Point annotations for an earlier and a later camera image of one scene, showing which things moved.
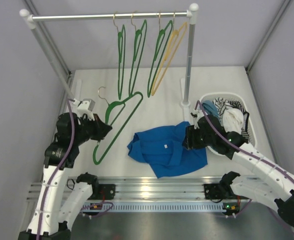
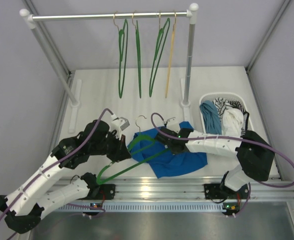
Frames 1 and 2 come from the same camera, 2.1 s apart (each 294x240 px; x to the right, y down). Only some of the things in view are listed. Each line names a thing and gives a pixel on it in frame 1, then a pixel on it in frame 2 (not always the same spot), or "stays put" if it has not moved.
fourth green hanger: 163,40 stays put
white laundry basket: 252,139 stays put
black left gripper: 97,128 → 120,147
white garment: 233,120 stays put
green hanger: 96,149 → 105,166
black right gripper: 190,142 → 171,149
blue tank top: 163,149 stays put
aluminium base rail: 151,189 stays put
